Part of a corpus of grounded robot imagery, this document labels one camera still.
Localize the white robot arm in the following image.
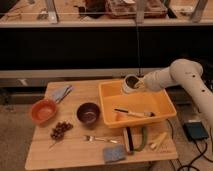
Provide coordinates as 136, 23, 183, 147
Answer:
136, 59, 213, 127

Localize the green metal cup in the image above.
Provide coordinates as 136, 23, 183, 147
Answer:
122, 75, 139, 94

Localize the wooden side table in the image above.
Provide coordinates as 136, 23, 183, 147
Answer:
24, 78, 179, 171

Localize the brush inside tray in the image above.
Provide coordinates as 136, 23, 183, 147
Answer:
114, 108, 155, 117

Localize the wooden scrub brush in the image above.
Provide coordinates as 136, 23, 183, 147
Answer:
123, 127, 134, 155

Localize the long background workbench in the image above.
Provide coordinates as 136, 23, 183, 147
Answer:
0, 0, 213, 28

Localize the silver fork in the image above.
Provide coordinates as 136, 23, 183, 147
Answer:
84, 135, 118, 144

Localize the red tray on workbench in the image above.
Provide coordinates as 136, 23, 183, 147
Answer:
106, 0, 167, 18

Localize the orange bowl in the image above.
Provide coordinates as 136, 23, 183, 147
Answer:
29, 99, 57, 125

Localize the yellow plastic tray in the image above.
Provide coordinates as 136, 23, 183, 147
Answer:
99, 80, 176, 128

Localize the yellow corn piece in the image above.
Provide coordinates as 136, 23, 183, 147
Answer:
149, 132, 167, 150

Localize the black foot pedal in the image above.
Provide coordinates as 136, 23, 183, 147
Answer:
183, 122, 209, 141

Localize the blue sponge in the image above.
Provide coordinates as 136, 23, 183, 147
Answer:
103, 145, 126, 163

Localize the bunch of brown grapes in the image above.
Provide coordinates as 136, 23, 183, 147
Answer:
50, 122, 73, 141

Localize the dark purple bowl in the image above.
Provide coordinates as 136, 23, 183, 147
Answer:
77, 102, 100, 126

